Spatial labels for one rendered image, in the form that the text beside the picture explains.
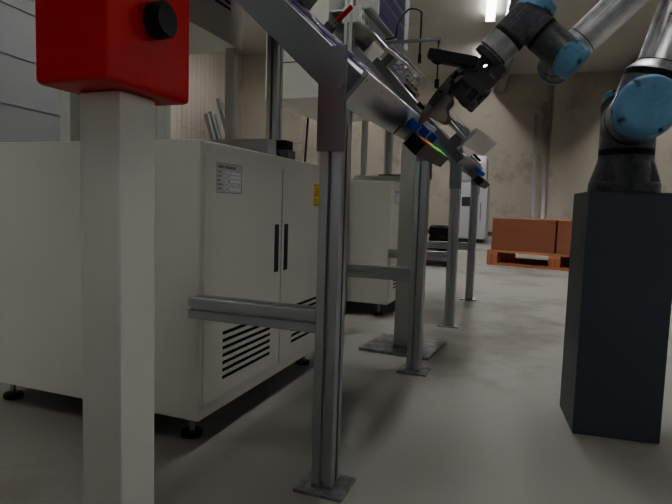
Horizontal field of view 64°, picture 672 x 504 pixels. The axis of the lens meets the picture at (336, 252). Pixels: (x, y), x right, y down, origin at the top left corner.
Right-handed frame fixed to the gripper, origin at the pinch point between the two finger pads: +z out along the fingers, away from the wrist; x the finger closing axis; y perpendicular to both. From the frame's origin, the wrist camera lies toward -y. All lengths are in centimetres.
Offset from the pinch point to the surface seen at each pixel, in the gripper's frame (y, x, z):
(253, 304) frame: 12, -42, 42
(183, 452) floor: 22, -40, 77
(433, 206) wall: -118, 1001, 132
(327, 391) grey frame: 32, -42, 42
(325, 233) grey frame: 12.8, -42.0, 23.3
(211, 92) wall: -465, 643, 216
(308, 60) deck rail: -11.7, -38.0, 5.4
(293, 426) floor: 32, -19, 67
